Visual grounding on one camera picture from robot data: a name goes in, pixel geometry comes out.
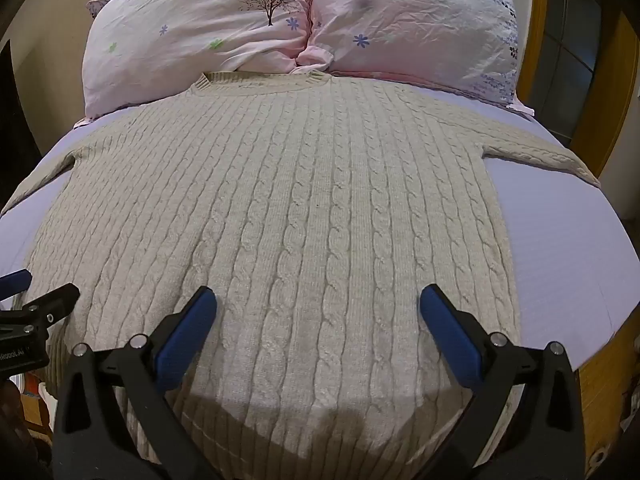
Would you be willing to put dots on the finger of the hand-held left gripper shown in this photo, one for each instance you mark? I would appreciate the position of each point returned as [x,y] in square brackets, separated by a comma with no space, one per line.
[50,310]
[14,280]

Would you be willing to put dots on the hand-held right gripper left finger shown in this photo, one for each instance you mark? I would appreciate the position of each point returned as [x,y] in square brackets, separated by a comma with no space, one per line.
[186,339]

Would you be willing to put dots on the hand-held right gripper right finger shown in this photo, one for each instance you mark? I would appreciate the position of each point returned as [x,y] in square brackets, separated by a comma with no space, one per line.
[450,330]

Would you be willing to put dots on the wooden framed glass door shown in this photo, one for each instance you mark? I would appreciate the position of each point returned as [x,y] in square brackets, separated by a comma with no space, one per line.
[585,60]

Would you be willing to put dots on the pink floral pillow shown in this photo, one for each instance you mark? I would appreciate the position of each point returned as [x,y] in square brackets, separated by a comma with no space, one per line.
[415,20]

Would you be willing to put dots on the pink tree-print pillow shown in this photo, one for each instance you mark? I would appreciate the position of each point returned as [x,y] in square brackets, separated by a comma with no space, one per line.
[200,25]

